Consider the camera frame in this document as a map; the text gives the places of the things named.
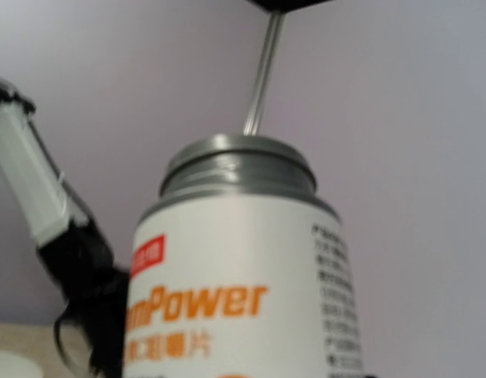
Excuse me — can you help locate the orange pill bottle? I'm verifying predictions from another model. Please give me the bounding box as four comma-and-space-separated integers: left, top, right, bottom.
123, 135, 364, 377

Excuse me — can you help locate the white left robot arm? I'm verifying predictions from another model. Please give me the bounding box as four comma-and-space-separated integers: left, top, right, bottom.
0, 79, 130, 377

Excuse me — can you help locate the white ceramic bowl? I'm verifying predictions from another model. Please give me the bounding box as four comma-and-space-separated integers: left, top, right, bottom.
0, 350, 44, 378

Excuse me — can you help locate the left aluminium corner post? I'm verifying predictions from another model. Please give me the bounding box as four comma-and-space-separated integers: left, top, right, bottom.
243, 12, 285, 135

